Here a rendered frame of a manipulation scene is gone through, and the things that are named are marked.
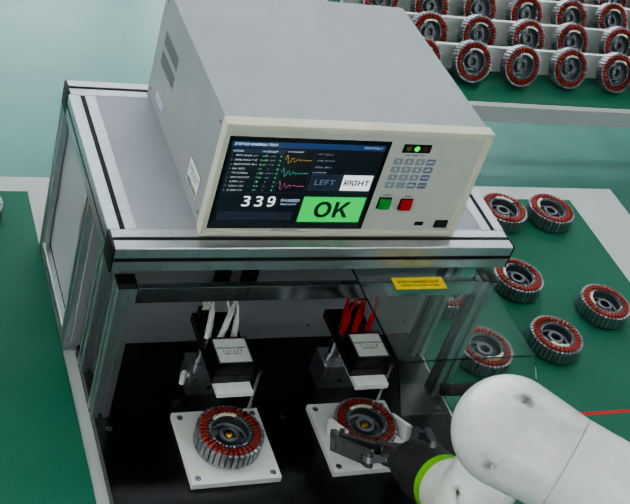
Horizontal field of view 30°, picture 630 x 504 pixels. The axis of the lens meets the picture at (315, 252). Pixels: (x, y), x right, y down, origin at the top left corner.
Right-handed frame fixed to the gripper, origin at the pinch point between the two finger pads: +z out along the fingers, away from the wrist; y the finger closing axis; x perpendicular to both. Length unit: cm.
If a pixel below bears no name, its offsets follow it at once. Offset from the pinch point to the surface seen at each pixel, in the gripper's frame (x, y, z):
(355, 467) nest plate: -5.2, -3.5, -4.6
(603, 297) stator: 14, 71, 31
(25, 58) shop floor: 50, -15, 250
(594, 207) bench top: 29, 89, 61
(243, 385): 8.5, -22.5, -0.4
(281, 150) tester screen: 47, -24, -12
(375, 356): 12.7, 0.2, -1.3
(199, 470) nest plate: -4.2, -29.9, -2.8
